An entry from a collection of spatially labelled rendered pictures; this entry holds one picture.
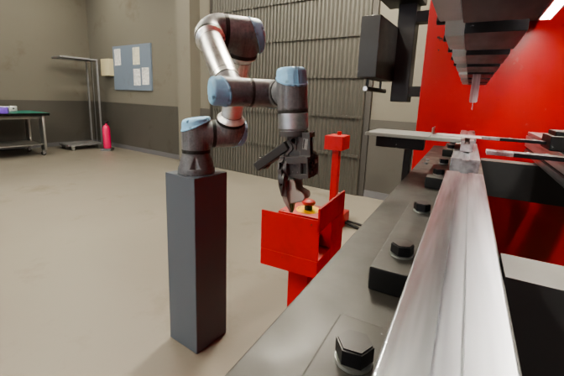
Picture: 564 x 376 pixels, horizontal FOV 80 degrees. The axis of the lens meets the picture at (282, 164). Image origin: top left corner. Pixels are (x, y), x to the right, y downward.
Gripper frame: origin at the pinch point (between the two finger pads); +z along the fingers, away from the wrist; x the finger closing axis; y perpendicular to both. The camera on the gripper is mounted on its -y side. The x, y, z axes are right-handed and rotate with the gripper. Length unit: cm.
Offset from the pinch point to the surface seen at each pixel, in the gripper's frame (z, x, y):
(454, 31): -34, -28, 38
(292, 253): 10.2, -5.0, 3.0
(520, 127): -13, 120, 66
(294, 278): 21.0, 2.0, -0.2
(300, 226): 2.9, -4.9, 5.3
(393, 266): -7, -38, 32
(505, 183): 6, 76, 56
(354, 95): -40, 306, -64
